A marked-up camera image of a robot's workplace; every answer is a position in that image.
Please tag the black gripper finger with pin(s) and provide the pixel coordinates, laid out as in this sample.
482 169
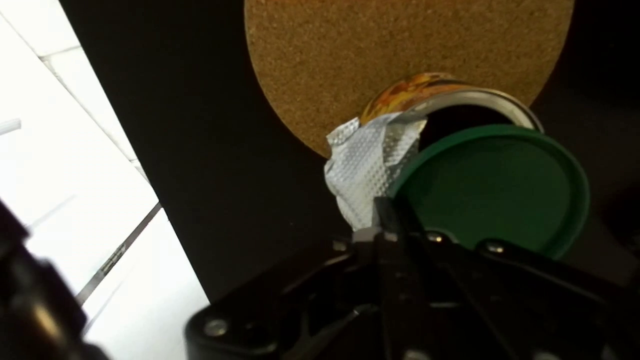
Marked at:
385 257

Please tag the green plastic lid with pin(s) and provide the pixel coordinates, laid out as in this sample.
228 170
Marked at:
496 182

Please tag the round cork mat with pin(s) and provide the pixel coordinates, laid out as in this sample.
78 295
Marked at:
318 62

